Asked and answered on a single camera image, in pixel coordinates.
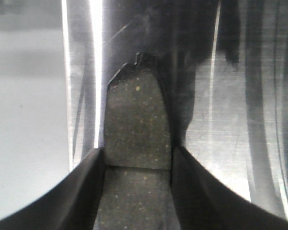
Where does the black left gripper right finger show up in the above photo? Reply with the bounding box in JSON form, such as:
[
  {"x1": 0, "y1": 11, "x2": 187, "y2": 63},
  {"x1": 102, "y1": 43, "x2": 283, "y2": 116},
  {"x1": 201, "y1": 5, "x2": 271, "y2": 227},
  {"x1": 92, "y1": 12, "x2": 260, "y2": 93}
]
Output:
[{"x1": 171, "y1": 146, "x2": 288, "y2": 230}]

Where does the brake pad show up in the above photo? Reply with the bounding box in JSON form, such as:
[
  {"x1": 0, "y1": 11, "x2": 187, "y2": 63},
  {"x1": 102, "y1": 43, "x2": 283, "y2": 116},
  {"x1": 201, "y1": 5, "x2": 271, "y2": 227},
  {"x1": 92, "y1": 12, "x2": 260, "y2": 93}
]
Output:
[{"x1": 95, "y1": 53, "x2": 180, "y2": 230}]

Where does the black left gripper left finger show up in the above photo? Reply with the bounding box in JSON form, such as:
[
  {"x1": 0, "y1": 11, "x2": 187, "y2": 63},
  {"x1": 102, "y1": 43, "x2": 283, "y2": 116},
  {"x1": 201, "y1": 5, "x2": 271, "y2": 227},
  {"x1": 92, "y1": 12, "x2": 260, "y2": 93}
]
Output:
[{"x1": 0, "y1": 149, "x2": 104, "y2": 230}]

